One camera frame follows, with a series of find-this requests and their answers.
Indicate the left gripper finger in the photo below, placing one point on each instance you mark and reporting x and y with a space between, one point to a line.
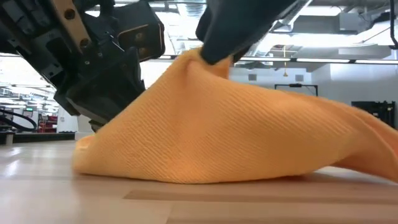
109 90

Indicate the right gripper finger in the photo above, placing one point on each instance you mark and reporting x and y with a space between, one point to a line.
241 56
233 25

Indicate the orange microfiber towel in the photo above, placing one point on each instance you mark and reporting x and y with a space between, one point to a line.
217 130

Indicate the ceiling light strip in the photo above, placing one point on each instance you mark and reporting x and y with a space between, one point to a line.
376 61
264 59
323 60

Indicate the hanging ceiling pendant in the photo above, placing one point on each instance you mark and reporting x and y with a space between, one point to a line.
285 74

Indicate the red shelving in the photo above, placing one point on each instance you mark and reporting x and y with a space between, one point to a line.
49 124

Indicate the green exit sign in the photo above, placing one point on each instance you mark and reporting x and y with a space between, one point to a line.
29 109

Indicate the black cabinet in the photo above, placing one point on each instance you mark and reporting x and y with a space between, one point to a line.
376 112

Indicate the grey wall vent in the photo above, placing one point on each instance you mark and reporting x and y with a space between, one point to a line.
252 77
299 78

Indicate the silver ventilation duct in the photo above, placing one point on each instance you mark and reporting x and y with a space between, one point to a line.
292 12

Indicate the black gantry frame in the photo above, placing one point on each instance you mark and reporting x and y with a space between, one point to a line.
295 85

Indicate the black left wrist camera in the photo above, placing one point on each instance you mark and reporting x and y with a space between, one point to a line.
143 31

